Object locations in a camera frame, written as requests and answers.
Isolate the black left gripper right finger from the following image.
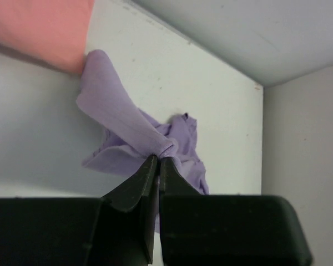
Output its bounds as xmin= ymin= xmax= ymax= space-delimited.
xmin=159 ymin=158 xmax=313 ymax=265

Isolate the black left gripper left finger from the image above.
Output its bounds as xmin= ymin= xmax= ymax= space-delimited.
xmin=0 ymin=156 xmax=158 ymax=265

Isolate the purple t-shirt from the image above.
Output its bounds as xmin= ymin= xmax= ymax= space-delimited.
xmin=76 ymin=49 xmax=210 ymax=233

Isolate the folded pink t-shirt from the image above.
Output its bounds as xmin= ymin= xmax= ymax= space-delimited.
xmin=0 ymin=0 xmax=95 ymax=74

